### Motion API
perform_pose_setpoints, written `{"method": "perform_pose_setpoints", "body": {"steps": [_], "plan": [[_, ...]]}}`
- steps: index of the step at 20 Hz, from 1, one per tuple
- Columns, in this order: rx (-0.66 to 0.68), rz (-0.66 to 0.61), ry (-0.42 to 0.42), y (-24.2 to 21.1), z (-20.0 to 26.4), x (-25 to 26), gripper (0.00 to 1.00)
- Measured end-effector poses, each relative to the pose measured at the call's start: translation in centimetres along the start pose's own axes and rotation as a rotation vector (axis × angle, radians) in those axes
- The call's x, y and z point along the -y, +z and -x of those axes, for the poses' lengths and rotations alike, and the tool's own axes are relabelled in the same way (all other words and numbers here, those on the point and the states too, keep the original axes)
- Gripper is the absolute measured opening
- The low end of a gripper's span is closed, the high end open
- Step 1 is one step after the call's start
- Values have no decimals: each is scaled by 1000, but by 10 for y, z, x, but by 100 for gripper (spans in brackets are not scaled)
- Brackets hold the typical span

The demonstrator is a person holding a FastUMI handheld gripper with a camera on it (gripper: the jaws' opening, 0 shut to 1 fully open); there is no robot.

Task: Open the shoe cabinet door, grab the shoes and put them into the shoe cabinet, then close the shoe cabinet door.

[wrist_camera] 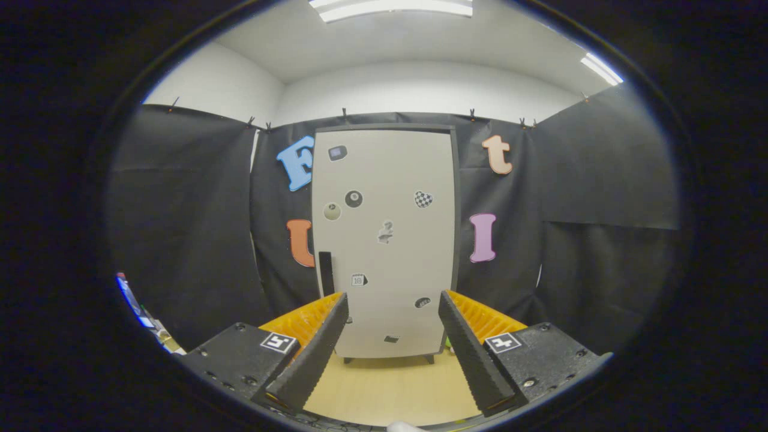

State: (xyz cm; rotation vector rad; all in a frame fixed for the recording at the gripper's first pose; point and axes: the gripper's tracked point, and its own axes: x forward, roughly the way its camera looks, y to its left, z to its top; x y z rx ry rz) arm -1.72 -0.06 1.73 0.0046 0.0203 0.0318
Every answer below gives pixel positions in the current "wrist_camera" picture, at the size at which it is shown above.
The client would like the black backdrop cloth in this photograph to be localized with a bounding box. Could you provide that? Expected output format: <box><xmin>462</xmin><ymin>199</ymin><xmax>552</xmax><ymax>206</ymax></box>
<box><xmin>108</xmin><ymin>84</ymin><xmax>685</xmax><ymax>355</ymax></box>

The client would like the grey shoe cabinet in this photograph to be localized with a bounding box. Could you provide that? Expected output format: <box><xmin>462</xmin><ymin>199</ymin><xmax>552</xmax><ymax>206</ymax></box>
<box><xmin>310</xmin><ymin>124</ymin><xmax>461</xmax><ymax>365</ymax></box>

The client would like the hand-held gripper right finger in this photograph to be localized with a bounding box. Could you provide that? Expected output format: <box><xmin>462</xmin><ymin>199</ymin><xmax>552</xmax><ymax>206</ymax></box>
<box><xmin>438</xmin><ymin>290</ymin><xmax>614</xmax><ymax>418</ymax></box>

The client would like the long ceiling light panel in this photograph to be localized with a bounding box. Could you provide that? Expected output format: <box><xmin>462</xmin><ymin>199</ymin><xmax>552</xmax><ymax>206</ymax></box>
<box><xmin>309</xmin><ymin>0</ymin><xmax>473</xmax><ymax>23</ymax></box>

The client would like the grey shoe cabinet door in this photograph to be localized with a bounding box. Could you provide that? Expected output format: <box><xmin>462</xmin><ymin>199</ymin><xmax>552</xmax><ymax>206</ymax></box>
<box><xmin>313</xmin><ymin>130</ymin><xmax>455</xmax><ymax>359</ymax></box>

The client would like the small coloured clutter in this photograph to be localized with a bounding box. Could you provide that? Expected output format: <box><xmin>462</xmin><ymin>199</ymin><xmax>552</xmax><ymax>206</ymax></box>
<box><xmin>117</xmin><ymin>272</ymin><xmax>184</xmax><ymax>355</ymax></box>

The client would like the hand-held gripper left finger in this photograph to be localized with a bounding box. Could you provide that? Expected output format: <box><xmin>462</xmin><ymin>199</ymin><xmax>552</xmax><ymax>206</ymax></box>
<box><xmin>180</xmin><ymin>292</ymin><xmax>350</xmax><ymax>415</ymax></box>

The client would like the narrow ceiling light panel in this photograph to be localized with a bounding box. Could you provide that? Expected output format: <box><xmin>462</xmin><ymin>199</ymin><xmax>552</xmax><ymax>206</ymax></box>
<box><xmin>580</xmin><ymin>52</ymin><xmax>623</xmax><ymax>86</ymax></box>

